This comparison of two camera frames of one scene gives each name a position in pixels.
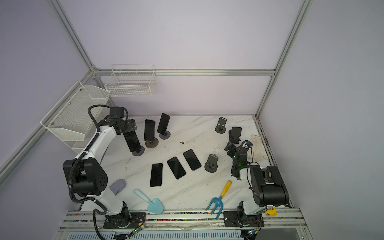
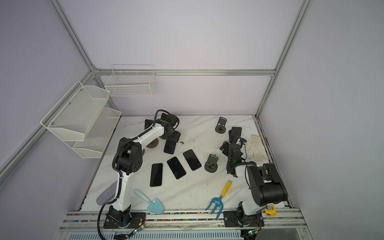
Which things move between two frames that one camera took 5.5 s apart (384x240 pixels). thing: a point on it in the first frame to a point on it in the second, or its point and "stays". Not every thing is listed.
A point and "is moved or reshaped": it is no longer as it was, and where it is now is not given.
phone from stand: (156, 175) stays
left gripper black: (131, 125) to (176, 138)
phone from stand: (176, 167) stays
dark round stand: (220, 128) stays
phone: (132, 141) is moved or reshaped
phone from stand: (192, 159) stays
